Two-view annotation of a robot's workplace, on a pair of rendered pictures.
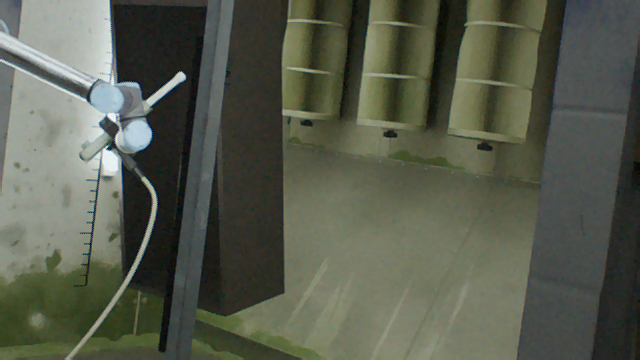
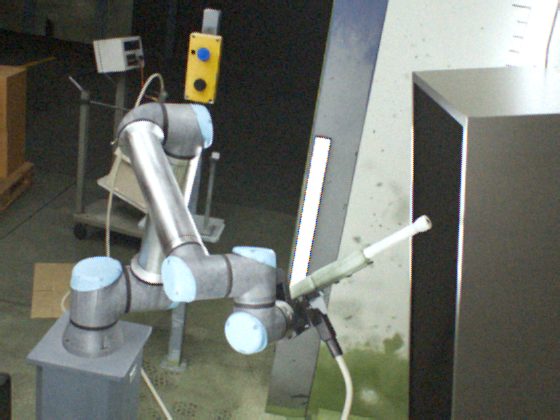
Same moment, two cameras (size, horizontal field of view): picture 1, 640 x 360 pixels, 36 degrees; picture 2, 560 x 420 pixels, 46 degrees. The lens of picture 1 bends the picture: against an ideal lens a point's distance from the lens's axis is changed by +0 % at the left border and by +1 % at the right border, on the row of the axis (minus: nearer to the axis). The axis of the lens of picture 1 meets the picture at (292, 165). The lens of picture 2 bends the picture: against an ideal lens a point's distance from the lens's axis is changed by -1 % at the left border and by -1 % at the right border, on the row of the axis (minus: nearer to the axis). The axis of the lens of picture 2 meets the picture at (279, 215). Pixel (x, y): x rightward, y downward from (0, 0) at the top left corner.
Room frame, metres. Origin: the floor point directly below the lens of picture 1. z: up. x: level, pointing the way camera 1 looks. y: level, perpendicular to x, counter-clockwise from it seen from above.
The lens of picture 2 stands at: (2.38, -0.41, 1.87)
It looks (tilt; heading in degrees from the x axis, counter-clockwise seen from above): 21 degrees down; 48
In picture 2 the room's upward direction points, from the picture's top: 9 degrees clockwise
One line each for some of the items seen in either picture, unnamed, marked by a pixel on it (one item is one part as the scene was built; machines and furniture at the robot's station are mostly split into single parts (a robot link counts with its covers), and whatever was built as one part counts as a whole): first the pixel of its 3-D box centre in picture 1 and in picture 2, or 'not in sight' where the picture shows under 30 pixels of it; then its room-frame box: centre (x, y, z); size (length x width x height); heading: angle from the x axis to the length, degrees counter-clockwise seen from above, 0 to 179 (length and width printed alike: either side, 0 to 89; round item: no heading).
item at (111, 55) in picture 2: not in sight; (132, 144); (4.35, 3.28, 0.64); 0.73 x 0.50 x 1.27; 125
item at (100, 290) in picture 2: not in sight; (98, 289); (3.22, 1.30, 0.83); 0.17 x 0.15 x 0.18; 167
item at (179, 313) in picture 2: not in sight; (191, 204); (3.90, 1.86, 0.82); 0.06 x 0.06 x 1.64; 45
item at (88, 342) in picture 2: not in sight; (93, 327); (3.21, 1.30, 0.69); 0.19 x 0.19 x 0.10
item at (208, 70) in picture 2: not in sight; (203, 68); (3.86, 1.82, 1.42); 0.12 x 0.06 x 0.26; 135
